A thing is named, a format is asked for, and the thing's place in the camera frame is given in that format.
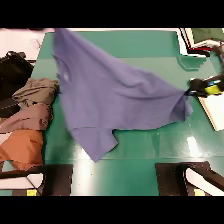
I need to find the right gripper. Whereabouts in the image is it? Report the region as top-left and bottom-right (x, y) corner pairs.
(187, 77), (211, 99)

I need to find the purple T-shirt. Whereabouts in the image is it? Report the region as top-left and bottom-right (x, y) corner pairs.
(52, 28), (194, 164)

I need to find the olive grey garment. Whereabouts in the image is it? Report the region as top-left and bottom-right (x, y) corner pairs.
(12, 77), (61, 108)

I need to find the taupe garment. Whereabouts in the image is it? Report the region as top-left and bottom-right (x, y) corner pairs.
(0, 102), (55, 135)

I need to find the orange garment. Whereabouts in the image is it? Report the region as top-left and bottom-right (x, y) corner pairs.
(0, 128), (45, 171)

